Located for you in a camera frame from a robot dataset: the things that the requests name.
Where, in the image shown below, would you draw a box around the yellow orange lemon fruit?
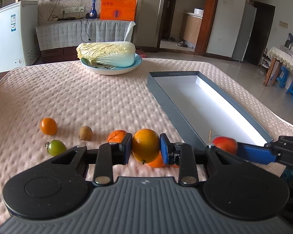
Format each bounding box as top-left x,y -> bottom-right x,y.
132,129 -> 160,164

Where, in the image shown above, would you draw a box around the black power cable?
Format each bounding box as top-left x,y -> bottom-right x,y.
79,16 -> 92,42

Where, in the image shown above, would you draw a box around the brown kiwi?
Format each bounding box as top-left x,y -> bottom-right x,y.
79,126 -> 93,141

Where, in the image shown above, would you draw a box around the orange gift box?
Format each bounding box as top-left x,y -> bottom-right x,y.
100,0 -> 137,21

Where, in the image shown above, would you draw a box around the light blue plate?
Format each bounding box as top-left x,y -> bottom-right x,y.
80,54 -> 142,75

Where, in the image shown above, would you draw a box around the kitchen counter cabinet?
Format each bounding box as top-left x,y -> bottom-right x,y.
179,12 -> 203,47

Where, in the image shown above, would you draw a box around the orange mandarin with stem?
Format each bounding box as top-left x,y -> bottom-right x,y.
147,152 -> 167,168

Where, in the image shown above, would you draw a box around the red apple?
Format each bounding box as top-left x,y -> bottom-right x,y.
212,136 -> 238,155

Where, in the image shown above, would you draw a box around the white chest freezer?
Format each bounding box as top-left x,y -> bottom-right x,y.
0,1 -> 40,73

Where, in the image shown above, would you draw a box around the green tomato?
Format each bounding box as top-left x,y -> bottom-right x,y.
45,139 -> 67,156

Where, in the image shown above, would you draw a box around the wooden side table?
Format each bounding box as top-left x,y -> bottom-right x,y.
263,45 -> 293,86

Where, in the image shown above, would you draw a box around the grey shallow cardboard box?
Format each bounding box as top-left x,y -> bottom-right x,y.
147,71 -> 272,150

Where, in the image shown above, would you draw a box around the small orange tomato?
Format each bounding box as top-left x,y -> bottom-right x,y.
39,117 -> 57,135

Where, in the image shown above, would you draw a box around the napa cabbage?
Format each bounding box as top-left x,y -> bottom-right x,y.
76,41 -> 136,67

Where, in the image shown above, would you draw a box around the blue glass bottle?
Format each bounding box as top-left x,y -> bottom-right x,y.
88,0 -> 97,19

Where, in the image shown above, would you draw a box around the cloth covered tv cabinet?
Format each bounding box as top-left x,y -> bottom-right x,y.
36,19 -> 135,63

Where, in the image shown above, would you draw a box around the pink quilted table cover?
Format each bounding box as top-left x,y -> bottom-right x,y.
0,58 -> 293,225

